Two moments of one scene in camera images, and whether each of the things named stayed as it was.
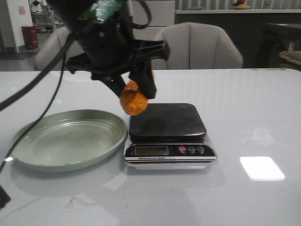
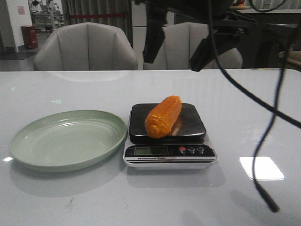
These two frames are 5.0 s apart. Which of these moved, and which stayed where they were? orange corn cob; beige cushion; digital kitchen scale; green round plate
Moved: orange corn cob
Stayed: beige cushion; digital kitchen scale; green round plate
